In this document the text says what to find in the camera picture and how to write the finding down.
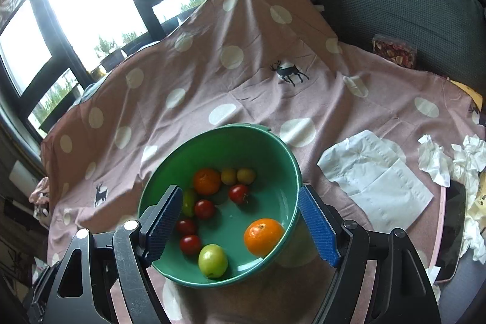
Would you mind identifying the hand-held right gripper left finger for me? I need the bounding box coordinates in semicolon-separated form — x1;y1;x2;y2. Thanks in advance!
25;184;185;324

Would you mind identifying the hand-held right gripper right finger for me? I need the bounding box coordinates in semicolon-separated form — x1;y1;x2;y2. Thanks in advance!
298;184;443;324

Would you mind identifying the red cherry tomato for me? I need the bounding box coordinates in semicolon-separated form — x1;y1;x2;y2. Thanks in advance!
228;184;250;204
175;218;197;237
179;234;202;255
194;199;216;220

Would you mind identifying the small green round fruit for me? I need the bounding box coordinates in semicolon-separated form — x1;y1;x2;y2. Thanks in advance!
181;188;197;217

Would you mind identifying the orange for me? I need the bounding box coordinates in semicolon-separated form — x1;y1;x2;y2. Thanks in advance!
244;218;285;258

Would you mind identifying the green apple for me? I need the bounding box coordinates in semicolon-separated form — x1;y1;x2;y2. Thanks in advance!
198;244;228;279

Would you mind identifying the orange tomato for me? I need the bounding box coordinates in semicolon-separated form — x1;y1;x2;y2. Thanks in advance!
193;168;222;196

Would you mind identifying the green plastic bowl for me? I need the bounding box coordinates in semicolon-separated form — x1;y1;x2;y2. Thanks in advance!
137;123;302;288

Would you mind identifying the yellow-brown round fruit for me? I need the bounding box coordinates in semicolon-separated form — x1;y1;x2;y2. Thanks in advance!
237;167;256;184

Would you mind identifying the flat white napkin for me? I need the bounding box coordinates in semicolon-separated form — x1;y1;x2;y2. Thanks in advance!
317;130;434;231

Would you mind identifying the floral cloth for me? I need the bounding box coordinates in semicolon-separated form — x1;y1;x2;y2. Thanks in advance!
28;176;52;228

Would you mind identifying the crumpled white tissue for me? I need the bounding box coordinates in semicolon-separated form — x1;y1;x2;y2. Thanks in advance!
461;203;486;262
451;134;486;196
417;134;452;188

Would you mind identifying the phone in pink case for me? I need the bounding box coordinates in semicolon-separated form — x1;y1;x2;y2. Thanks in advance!
431;180;468;285

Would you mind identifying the white cylinder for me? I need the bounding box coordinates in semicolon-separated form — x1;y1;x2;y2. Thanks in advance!
9;159;39;188

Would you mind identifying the pink polka-dot cloth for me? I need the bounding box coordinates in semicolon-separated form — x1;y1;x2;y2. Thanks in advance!
40;0;486;324

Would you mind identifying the dark plant pot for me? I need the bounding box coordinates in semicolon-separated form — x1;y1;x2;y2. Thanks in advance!
99;50;128;72

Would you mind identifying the clear packet of dried petals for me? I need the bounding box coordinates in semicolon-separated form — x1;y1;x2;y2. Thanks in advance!
372;33;417;70

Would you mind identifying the yellow paper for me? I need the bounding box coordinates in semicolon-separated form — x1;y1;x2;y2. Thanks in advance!
450;79;486;108

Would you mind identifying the dark-framed window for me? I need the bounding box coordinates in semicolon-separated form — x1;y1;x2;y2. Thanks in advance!
0;0;232;142

